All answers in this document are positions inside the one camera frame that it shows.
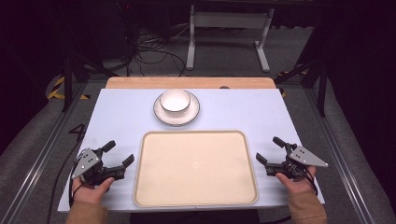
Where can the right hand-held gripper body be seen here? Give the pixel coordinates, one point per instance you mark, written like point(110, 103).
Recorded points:
point(297, 163)

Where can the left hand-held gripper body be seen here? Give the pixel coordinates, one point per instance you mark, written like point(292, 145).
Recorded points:
point(90, 166)

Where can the person's right hand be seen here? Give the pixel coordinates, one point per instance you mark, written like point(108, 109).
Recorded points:
point(298, 183)

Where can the person's left hand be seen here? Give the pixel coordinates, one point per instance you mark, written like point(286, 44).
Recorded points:
point(91, 192)

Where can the white table mat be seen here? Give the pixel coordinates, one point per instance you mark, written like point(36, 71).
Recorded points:
point(124, 124)

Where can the beige plastic tray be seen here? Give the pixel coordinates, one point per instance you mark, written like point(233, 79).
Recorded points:
point(195, 168)

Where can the white plate with dark rim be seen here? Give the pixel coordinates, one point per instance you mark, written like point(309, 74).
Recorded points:
point(176, 109)

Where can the black tripod stand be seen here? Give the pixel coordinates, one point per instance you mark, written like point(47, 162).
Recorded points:
point(74, 67)
point(311, 74)

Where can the white bowl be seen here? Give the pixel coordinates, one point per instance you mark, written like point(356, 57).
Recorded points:
point(175, 100)

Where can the white metal stand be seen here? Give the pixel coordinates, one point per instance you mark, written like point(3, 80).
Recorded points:
point(229, 35)

